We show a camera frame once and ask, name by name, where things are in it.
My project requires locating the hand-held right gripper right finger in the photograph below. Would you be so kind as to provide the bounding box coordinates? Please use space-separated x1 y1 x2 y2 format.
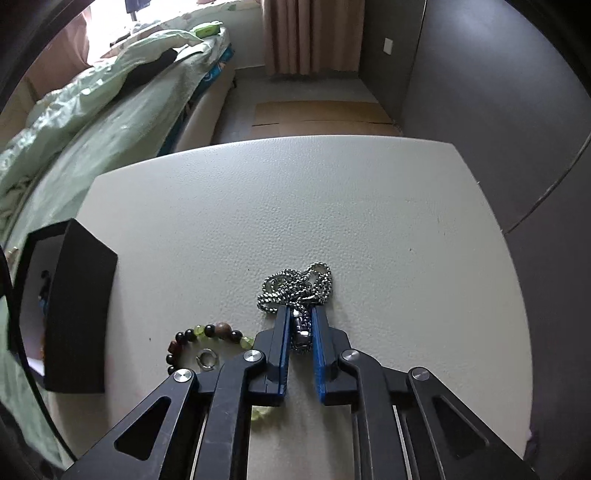
310 305 539 480

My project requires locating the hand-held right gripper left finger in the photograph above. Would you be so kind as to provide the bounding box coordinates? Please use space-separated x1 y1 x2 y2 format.
60 305 293 480

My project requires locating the black gift box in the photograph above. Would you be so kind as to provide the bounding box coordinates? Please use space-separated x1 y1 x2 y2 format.
8 218 118 394

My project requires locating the pink curtain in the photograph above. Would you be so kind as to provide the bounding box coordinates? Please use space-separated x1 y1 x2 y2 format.
60 9 90 70
261 0 365 77

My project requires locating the bed with green sheet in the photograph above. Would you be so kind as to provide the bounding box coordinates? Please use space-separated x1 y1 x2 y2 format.
0 21 241 462

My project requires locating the blue patterned cloth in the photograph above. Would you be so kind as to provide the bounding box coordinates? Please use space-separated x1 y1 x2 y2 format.
201 46 232 84

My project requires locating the pale green quilt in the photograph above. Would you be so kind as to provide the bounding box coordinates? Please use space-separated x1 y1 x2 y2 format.
0 28 206 204

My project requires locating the black garment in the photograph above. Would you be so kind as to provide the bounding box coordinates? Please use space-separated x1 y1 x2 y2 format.
124 48 178 88

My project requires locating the green and dark bead bracelet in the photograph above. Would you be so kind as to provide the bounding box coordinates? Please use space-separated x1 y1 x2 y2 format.
165 322 278 423

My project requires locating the silver chain necklace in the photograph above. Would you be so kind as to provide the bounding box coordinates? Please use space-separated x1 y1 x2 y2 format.
256 261 334 356

